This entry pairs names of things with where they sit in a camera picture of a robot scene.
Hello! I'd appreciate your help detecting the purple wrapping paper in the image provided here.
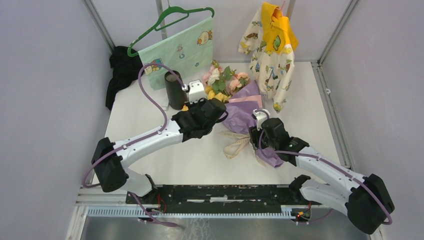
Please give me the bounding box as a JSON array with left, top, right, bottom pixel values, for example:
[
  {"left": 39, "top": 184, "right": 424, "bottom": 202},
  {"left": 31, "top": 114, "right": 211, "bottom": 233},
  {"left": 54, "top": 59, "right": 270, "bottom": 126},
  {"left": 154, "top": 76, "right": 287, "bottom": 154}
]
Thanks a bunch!
[{"left": 221, "top": 79, "right": 285, "bottom": 169}]

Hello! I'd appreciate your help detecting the beige printed ribbon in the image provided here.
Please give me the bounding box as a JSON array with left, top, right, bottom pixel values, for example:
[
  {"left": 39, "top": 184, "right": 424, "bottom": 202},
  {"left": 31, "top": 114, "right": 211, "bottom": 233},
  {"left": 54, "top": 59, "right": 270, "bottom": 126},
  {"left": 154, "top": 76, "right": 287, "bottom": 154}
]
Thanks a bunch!
[{"left": 217, "top": 131, "right": 266, "bottom": 168}]

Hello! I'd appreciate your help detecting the artificial flower bunch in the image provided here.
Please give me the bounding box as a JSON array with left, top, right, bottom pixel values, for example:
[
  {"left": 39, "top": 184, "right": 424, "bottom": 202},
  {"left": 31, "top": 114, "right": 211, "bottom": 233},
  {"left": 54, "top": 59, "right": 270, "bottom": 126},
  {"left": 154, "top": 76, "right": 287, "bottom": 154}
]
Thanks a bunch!
[{"left": 200, "top": 60, "right": 251, "bottom": 103}]

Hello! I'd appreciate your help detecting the pink wrapping paper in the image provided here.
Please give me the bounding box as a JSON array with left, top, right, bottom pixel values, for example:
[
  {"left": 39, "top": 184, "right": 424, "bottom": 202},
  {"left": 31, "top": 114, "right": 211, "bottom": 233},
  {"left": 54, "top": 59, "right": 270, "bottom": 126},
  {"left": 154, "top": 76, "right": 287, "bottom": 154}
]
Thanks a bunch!
[{"left": 228, "top": 95, "right": 263, "bottom": 108}]

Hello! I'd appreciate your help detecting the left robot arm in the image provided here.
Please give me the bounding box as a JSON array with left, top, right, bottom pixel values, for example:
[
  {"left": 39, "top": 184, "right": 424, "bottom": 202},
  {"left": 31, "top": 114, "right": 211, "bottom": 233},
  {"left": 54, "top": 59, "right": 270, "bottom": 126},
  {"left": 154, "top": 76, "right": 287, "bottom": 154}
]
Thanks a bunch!
[{"left": 91, "top": 98, "right": 228, "bottom": 197}]

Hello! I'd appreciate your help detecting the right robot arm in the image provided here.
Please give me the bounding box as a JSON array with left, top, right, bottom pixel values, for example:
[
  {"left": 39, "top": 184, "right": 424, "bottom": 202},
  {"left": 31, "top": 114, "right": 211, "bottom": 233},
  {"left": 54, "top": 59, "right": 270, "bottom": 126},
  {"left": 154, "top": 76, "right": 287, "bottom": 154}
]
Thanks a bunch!
[{"left": 249, "top": 117, "right": 395, "bottom": 235}]

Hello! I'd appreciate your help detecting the black cylindrical vase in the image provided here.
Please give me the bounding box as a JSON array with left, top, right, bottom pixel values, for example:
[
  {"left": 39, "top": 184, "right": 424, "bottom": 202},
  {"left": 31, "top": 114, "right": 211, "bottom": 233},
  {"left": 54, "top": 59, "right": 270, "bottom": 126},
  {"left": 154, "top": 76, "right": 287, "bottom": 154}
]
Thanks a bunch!
[{"left": 164, "top": 70, "right": 188, "bottom": 110}]

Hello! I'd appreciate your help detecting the green cartoon cloth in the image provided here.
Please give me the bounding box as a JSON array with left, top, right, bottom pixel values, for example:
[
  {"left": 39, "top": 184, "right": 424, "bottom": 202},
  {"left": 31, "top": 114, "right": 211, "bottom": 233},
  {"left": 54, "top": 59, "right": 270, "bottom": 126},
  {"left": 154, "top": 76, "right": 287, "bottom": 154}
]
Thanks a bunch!
[{"left": 138, "top": 17, "right": 213, "bottom": 80}]

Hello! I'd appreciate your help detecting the yellow cartoon child jacket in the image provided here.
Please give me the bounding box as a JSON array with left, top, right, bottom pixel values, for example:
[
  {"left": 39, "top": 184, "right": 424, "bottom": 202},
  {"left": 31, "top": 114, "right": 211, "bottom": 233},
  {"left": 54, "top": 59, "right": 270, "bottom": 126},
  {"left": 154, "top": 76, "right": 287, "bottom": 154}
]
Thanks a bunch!
[{"left": 238, "top": 2, "right": 299, "bottom": 113}]

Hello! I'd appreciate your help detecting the black cloth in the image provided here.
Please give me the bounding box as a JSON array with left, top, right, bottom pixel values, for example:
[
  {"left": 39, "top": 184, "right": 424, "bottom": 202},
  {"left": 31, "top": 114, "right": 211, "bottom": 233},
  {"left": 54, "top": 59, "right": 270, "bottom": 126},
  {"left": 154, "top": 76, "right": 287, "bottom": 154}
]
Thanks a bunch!
[{"left": 105, "top": 46, "right": 143, "bottom": 111}]

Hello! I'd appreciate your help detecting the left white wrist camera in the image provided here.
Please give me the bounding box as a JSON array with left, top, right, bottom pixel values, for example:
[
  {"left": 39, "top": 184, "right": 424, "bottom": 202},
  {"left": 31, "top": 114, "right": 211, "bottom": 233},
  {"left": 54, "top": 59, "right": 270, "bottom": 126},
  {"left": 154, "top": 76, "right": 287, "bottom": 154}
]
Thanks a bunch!
[{"left": 181, "top": 79, "right": 207, "bottom": 104}]

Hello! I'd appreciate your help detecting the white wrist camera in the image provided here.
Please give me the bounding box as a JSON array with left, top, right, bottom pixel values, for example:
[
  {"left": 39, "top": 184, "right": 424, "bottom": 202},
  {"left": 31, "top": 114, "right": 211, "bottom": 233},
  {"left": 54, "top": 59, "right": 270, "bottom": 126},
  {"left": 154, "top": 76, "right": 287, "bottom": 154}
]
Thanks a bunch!
[
  {"left": 252, "top": 108, "right": 270, "bottom": 131},
  {"left": 181, "top": 79, "right": 207, "bottom": 104}
]

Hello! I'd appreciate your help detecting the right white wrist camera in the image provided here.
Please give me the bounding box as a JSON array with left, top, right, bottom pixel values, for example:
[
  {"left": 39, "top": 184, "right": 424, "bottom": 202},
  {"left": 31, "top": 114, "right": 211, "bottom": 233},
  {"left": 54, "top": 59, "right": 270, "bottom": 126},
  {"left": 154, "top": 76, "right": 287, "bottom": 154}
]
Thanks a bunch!
[{"left": 252, "top": 108, "right": 270, "bottom": 131}]

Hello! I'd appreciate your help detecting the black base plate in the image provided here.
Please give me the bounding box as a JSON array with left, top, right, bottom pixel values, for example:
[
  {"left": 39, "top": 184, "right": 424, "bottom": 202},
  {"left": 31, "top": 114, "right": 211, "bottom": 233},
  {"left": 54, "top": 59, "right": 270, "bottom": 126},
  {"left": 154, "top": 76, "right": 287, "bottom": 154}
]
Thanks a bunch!
[{"left": 125, "top": 184, "right": 318, "bottom": 214}]

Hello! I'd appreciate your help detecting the white slotted cable duct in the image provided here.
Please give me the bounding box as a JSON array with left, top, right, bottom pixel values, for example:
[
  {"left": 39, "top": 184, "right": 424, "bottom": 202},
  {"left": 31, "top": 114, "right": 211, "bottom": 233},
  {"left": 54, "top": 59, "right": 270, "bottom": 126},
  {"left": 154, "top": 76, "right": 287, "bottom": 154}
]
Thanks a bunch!
[{"left": 76, "top": 187, "right": 310, "bottom": 220}]

